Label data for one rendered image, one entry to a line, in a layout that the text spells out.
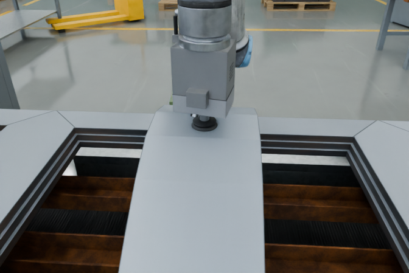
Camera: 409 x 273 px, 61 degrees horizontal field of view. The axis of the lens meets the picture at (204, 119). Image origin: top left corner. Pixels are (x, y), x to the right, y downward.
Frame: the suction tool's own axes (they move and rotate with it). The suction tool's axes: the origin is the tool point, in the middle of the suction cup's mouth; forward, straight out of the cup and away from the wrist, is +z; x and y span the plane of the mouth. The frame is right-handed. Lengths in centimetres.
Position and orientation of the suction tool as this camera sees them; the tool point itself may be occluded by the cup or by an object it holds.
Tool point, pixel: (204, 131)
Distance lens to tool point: 58.0
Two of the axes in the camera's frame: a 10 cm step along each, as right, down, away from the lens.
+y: 9.6, 1.3, -2.3
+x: 2.7, -4.8, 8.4
